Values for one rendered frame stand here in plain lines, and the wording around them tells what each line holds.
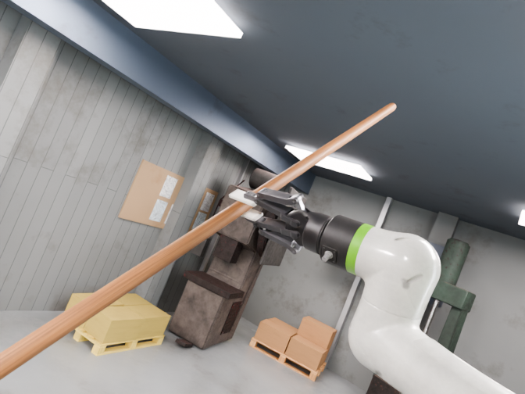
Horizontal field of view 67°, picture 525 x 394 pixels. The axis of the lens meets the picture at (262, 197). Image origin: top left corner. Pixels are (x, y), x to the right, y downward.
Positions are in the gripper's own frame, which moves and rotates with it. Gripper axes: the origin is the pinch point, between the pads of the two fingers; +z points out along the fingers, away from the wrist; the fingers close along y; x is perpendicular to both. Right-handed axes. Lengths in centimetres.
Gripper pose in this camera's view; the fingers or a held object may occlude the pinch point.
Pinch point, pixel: (245, 205)
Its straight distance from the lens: 85.6
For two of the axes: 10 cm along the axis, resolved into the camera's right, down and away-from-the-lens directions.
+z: -7.9, -2.8, 5.4
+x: 6.1, -4.2, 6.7
